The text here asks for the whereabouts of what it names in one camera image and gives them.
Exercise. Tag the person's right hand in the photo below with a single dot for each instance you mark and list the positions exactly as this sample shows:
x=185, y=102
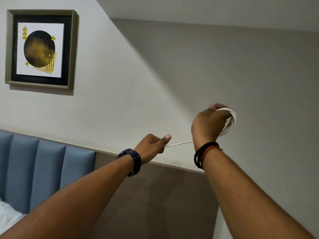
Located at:
x=206, y=125

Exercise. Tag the person's left hand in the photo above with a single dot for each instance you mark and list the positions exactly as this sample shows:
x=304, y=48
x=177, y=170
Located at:
x=149, y=148

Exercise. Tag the person's left thumb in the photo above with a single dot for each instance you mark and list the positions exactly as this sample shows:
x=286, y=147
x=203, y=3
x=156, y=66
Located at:
x=164, y=140

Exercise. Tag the person's right fingers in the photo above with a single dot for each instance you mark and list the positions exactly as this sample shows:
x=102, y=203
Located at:
x=219, y=109

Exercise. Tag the person's right forearm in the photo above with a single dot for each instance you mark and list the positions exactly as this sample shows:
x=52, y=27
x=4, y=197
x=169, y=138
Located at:
x=244, y=201

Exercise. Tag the person's left forearm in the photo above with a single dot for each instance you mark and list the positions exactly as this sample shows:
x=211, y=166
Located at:
x=74, y=204

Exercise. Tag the dark blue wristwatch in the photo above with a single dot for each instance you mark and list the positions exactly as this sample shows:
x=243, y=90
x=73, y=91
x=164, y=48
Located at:
x=133, y=160

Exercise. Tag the black wrist band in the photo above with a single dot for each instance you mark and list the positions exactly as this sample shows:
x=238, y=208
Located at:
x=203, y=153

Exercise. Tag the orange wrist band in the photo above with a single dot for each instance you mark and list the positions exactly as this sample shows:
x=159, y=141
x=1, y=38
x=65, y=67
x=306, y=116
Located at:
x=208, y=154

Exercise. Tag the blue padded headboard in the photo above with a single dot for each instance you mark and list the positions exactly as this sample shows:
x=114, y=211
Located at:
x=37, y=171

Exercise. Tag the white bed pillow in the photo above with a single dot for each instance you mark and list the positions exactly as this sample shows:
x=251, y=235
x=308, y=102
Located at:
x=8, y=216

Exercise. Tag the framed abstract wall picture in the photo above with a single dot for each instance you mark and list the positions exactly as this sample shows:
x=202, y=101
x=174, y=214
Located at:
x=41, y=49

